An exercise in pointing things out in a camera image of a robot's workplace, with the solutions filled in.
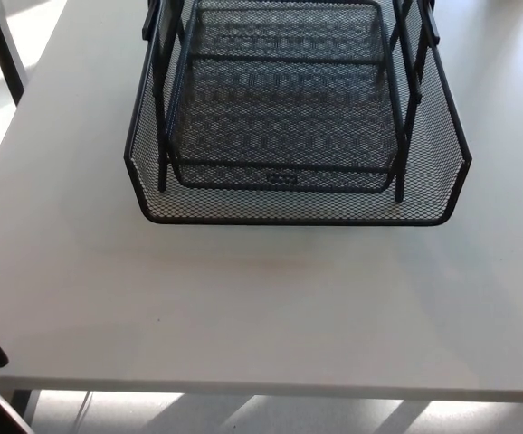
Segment black mesh sliding letter tray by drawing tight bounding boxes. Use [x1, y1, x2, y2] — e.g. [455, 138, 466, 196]
[123, 40, 474, 226]

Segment dark grey table leg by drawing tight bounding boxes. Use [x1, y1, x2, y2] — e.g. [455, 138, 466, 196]
[10, 389, 42, 427]

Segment white side table dark legs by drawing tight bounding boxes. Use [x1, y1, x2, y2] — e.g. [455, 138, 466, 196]
[0, 0, 31, 108]

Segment black mesh tray with label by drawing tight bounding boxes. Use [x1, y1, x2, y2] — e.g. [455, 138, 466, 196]
[166, 53, 395, 195]

